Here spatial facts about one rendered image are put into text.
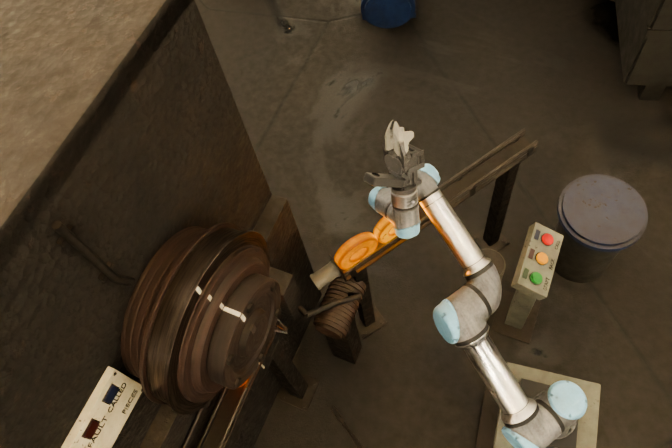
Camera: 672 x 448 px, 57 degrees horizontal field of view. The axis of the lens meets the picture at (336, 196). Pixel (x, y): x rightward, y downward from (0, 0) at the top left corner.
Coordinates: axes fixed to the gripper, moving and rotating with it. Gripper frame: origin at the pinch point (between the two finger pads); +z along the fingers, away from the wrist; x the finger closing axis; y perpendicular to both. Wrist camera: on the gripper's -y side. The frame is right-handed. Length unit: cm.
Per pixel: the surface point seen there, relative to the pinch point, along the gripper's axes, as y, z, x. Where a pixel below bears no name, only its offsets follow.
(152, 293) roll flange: -71, -14, 1
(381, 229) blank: 4.8, -44.0, -17.3
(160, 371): -77, -27, 11
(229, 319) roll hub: -59, -22, 12
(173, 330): -71, -17, 12
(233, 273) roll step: -53, -16, 6
